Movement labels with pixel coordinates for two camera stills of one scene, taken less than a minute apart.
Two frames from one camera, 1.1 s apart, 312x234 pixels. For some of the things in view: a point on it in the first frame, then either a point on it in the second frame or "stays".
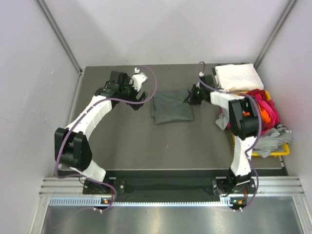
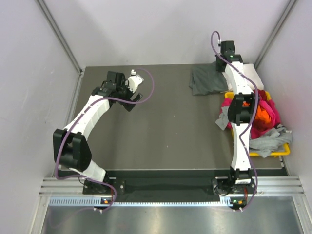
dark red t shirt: [255, 91] stays
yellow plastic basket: [287, 151] stays
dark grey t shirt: [168, 107] to [206, 79]
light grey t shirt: [267, 141] stays
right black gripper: [192, 100] to [219, 69]
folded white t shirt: [235, 77] stays
